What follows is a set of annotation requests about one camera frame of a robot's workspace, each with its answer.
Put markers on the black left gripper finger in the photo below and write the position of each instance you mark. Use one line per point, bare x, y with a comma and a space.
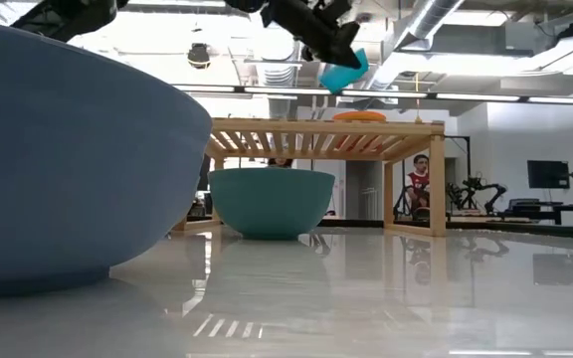
336, 50
349, 34

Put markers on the black monitor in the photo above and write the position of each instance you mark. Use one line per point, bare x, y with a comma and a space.
548, 174

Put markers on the orange plate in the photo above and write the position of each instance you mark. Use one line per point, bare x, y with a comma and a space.
360, 116

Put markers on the large dusty blue bowl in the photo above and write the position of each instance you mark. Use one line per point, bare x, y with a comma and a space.
67, 174

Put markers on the black round ceiling device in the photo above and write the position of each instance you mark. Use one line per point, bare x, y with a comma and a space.
199, 55

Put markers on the long ceiling light strip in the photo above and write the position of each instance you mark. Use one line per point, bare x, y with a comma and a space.
475, 97

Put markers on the black desk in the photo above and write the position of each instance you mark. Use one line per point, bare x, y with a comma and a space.
540, 211

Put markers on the silver smooth air duct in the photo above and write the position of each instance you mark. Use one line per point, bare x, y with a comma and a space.
426, 20

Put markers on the person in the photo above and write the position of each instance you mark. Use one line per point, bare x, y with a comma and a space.
418, 181
280, 163

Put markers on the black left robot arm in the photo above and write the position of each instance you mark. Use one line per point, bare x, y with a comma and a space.
67, 15

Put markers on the teal bowl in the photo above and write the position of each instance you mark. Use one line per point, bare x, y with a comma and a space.
271, 204

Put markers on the wooden slatted shelf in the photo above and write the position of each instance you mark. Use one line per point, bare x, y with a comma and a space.
326, 126

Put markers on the corrugated silver air duct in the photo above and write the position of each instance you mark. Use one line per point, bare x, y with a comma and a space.
279, 74

